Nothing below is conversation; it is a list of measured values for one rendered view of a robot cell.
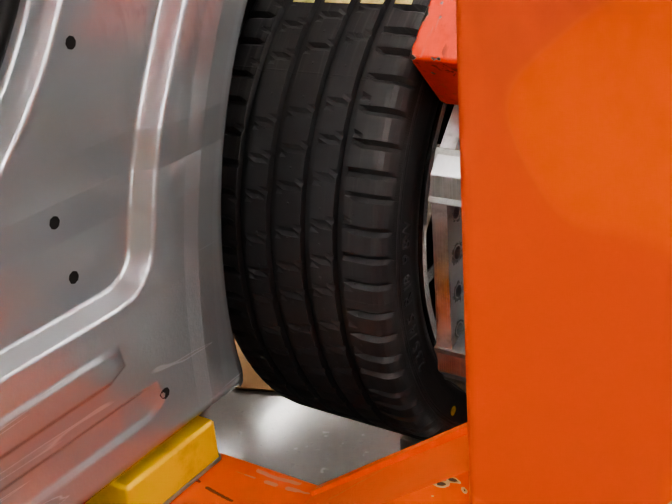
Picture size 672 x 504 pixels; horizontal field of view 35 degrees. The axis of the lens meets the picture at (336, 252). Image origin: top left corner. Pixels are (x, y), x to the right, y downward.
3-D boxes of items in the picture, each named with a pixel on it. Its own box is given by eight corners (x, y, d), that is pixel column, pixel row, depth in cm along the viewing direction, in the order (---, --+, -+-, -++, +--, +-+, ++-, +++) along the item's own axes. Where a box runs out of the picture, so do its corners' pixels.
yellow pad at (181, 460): (128, 425, 119) (121, 387, 117) (224, 458, 111) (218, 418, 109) (35, 493, 108) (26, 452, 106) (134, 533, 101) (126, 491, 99)
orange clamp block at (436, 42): (460, 45, 109) (429, -6, 101) (532, 49, 105) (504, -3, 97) (439, 104, 107) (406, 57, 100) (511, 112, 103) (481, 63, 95)
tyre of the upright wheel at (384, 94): (384, 446, 163) (504, 66, 177) (527, 489, 150) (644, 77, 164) (120, 324, 108) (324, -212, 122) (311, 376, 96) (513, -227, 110)
